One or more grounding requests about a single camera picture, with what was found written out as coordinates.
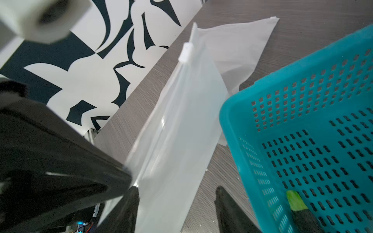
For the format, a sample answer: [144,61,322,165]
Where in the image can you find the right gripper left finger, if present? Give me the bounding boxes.
[94,186,139,233]

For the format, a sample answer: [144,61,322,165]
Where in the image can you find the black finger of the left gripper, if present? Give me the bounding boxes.
[1,80,132,233]

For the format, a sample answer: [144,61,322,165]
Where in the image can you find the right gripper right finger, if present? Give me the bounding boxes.
[215,186,261,233]

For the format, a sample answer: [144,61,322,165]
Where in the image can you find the translucent zip bag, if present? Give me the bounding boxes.
[95,24,228,233]
[198,17,280,146]

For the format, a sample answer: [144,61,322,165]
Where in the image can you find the teal plastic basket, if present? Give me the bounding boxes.
[220,26,373,233]

